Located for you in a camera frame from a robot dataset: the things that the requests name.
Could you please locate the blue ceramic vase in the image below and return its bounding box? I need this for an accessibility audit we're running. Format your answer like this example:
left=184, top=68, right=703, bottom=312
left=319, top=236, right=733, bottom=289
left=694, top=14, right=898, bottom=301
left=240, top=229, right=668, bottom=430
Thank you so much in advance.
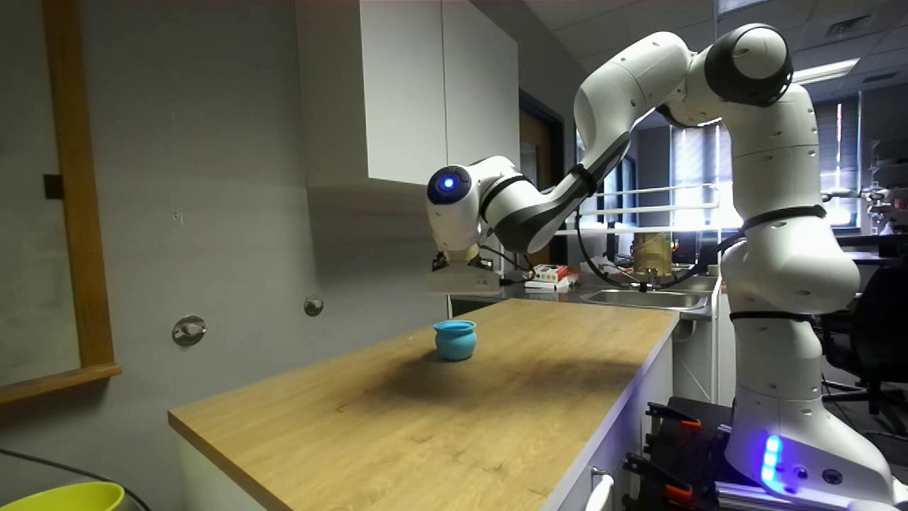
left=433, top=319, right=477, bottom=362

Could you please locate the red and white box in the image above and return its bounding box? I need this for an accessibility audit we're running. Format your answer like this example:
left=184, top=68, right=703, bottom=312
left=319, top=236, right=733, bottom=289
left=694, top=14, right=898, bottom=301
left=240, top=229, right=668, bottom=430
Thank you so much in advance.
left=524, top=264, right=571, bottom=292

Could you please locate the dark framed door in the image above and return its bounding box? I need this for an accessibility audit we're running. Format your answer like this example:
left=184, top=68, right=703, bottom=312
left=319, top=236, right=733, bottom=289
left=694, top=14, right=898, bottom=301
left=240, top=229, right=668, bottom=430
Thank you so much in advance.
left=519, top=89, right=569, bottom=267

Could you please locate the white cabinet door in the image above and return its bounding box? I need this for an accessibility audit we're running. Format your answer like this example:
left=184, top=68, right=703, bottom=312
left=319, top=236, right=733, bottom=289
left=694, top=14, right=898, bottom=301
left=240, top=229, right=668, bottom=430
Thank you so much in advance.
left=360, top=0, right=447, bottom=186
left=441, top=0, right=521, bottom=168

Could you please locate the steel sink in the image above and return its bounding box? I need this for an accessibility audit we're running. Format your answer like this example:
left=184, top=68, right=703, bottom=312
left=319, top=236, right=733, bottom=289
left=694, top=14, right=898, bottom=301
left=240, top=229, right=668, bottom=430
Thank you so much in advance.
left=580, top=288, right=711, bottom=312

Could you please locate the brown wooden holder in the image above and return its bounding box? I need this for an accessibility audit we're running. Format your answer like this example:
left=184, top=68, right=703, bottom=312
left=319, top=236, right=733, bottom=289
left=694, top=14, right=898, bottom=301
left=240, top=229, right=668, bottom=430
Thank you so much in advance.
left=633, top=232, right=673, bottom=282

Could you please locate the window with blinds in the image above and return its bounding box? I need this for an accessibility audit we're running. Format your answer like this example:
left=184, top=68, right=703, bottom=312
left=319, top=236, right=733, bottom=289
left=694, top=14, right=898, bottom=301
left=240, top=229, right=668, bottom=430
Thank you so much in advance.
left=670, top=98, right=863, bottom=229

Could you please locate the white base cabinet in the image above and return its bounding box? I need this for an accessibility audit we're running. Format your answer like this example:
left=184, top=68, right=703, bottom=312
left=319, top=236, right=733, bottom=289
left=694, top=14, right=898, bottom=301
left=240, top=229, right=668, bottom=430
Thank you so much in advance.
left=670, top=275, right=740, bottom=407

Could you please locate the black clamp with orange parts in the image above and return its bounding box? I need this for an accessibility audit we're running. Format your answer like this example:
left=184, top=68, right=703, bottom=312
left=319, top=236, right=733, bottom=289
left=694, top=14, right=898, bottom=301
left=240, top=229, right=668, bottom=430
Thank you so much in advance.
left=622, top=453, right=710, bottom=511
left=644, top=402, right=731, bottom=455

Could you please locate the wood framed whiteboard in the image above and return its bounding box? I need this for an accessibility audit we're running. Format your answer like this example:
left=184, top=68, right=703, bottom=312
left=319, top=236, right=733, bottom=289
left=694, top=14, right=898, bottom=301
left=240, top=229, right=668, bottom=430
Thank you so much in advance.
left=0, top=0, right=122, bottom=407

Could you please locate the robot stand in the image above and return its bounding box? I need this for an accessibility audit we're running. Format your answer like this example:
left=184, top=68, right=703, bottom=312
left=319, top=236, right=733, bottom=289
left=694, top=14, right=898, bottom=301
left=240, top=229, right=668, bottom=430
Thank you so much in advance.
left=642, top=396, right=908, bottom=511

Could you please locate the ceiling light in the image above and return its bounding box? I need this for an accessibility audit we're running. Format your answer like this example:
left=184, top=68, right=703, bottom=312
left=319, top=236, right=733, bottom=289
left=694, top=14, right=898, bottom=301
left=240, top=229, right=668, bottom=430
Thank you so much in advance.
left=790, top=57, right=861, bottom=87

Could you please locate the black office chair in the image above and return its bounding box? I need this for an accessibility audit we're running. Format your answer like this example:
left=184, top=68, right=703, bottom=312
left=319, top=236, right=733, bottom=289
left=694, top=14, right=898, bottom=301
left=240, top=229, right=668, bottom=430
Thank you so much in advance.
left=814, top=261, right=908, bottom=435

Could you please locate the ceiling vent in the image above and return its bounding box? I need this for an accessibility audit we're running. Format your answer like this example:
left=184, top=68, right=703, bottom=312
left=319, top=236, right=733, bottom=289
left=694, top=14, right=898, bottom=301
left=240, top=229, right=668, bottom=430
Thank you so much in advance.
left=825, top=13, right=875, bottom=38

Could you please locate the yellow green bowl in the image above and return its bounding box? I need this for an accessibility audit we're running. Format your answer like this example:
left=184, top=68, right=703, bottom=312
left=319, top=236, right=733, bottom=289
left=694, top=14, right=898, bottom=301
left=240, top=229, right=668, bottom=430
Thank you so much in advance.
left=0, top=482, right=128, bottom=511

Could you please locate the white wall cabinet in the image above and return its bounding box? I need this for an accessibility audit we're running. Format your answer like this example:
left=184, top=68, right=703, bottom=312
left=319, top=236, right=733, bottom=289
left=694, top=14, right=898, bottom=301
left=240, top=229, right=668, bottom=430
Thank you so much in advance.
left=294, top=0, right=521, bottom=189

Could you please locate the white tube rail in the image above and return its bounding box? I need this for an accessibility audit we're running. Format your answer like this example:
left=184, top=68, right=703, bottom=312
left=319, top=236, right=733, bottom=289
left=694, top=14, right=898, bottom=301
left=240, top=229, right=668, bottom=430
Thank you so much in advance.
left=553, top=182, right=721, bottom=236

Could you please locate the white drawer handle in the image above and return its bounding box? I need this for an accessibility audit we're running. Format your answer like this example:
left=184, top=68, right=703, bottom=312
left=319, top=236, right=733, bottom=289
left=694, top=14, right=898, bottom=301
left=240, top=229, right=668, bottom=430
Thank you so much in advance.
left=585, top=468, right=615, bottom=511

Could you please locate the black cable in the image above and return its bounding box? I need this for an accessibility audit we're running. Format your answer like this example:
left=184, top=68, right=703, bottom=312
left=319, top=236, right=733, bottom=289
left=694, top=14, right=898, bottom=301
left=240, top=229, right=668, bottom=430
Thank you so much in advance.
left=0, top=448, right=153, bottom=511

